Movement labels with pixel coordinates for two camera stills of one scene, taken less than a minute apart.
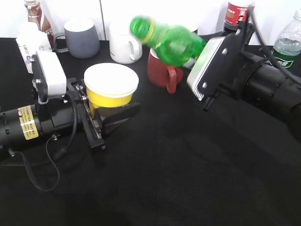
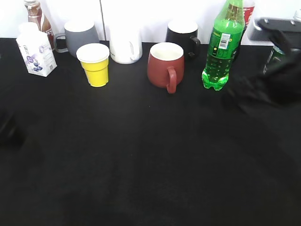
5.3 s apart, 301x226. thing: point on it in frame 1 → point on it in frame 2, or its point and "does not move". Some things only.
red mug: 162,75 does not move
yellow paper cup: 110,85 → 94,59
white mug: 124,48 does not move
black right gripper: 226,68 → 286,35
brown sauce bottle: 35,14 does not move
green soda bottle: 174,45 → 225,43
